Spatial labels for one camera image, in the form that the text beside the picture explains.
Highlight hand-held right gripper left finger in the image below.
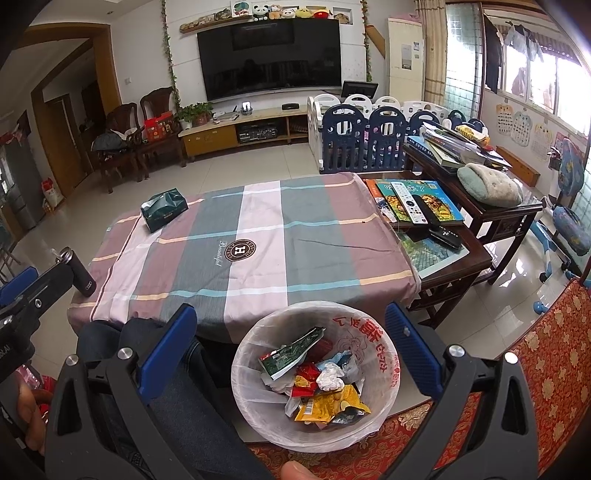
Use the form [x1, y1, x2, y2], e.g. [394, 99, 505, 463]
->
[44, 303, 198, 480]

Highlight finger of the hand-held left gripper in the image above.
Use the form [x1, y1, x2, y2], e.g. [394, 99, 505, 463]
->
[0, 266, 40, 308]
[14, 267, 77, 324]

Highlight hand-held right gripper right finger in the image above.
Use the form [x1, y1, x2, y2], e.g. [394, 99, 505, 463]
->
[384, 302, 541, 480]

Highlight white lined trash bin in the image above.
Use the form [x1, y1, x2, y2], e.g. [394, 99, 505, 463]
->
[231, 300, 400, 450]

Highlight white plastic bag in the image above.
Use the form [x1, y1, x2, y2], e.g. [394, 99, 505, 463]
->
[316, 362, 346, 393]

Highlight yellow snack bag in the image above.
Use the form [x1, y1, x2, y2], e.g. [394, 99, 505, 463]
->
[293, 385, 372, 425]

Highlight red wrapper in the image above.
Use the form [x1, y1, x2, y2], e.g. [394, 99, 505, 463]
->
[295, 362, 325, 385]

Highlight green foil wrapper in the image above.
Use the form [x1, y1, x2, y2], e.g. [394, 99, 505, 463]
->
[259, 327, 326, 381]

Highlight person's left hand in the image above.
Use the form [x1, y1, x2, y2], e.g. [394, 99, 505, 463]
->
[18, 383, 52, 457]

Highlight person's right hand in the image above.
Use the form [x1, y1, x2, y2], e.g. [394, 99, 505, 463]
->
[281, 462, 319, 480]

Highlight black thermos bottle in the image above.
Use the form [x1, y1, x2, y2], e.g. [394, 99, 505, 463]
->
[51, 247, 97, 297]

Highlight person's left leg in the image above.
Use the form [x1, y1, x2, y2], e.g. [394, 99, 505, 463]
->
[76, 318, 139, 370]

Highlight person's leg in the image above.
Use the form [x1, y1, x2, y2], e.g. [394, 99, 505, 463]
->
[76, 318, 139, 370]
[117, 318, 289, 480]

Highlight person's right leg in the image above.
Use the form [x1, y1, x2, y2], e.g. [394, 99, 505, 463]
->
[117, 318, 289, 480]

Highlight white red shopping bag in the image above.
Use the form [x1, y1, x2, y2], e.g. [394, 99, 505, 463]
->
[41, 178, 65, 210]

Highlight grey refrigerator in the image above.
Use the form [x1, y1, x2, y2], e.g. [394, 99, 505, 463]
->
[0, 138, 38, 232]

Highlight landscape picture book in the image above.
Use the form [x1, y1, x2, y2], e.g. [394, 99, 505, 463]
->
[397, 231, 455, 278]

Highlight glass-topped wooden coffee table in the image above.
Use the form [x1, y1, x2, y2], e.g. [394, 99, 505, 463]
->
[360, 173, 494, 324]

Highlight black remote control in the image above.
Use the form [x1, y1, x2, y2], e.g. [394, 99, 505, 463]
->
[428, 224, 462, 250]

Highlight green tissue pack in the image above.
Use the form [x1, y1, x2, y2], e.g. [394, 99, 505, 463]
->
[140, 187, 189, 233]

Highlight white remote control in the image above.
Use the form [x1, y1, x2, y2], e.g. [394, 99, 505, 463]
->
[392, 181, 426, 223]

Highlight colourful books on side table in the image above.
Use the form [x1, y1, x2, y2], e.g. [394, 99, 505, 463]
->
[375, 180, 465, 227]

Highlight dark bag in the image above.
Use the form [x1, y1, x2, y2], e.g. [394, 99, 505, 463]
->
[90, 130, 129, 153]

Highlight dark wooden side table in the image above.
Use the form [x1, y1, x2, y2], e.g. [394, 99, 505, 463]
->
[403, 143, 544, 284]

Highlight dark wooden chair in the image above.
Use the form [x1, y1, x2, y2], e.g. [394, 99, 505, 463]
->
[139, 85, 188, 169]
[90, 102, 151, 195]

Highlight green cushion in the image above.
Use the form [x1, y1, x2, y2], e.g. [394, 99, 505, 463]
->
[457, 162, 524, 208]

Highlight red gift box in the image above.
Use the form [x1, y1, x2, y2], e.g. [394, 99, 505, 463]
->
[144, 113, 178, 141]

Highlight stack of books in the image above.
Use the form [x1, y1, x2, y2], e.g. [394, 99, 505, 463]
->
[406, 121, 513, 169]

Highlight wooden TV cabinet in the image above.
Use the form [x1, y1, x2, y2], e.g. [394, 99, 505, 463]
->
[179, 108, 310, 162]

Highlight low wooden bench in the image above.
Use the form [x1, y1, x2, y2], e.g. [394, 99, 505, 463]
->
[496, 147, 541, 188]

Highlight potted green plant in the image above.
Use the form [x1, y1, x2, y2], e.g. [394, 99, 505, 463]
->
[177, 102, 214, 130]

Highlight navy playpen fence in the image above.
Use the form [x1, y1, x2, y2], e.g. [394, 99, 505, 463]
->
[322, 106, 485, 175]

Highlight black AV receiver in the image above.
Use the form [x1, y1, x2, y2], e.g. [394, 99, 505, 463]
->
[237, 124, 279, 141]

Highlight blue desk chair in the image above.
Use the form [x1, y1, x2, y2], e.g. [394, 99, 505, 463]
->
[531, 137, 591, 315]

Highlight white playpen fence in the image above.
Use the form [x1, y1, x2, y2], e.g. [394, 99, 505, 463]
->
[307, 93, 451, 174]

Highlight ivy garland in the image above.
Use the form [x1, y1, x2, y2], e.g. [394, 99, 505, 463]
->
[159, 0, 182, 112]
[361, 0, 374, 84]

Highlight black monitor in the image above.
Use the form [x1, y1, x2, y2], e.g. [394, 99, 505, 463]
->
[341, 80, 379, 100]

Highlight white standing air conditioner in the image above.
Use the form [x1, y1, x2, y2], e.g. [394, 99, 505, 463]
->
[387, 17, 426, 104]

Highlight large black television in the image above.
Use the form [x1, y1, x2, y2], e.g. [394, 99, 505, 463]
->
[197, 18, 342, 102]

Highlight beige curtain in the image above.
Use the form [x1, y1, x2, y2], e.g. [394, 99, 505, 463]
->
[413, 0, 448, 97]

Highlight dark hanging garment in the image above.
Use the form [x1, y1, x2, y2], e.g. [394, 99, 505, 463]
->
[482, 18, 505, 95]

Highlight window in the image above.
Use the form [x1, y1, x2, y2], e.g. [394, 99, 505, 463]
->
[480, 9, 591, 130]

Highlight light blue hanging garment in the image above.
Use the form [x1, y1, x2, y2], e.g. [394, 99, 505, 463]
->
[504, 25, 546, 63]

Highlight cartoon wall chart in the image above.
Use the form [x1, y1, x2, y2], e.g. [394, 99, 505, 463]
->
[531, 122, 552, 160]
[495, 104, 515, 136]
[512, 111, 533, 147]

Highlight red wall poster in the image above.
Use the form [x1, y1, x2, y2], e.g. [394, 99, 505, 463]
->
[549, 134, 568, 171]

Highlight wooden wall shelf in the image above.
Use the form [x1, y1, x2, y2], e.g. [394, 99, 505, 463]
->
[179, 13, 254, 34]

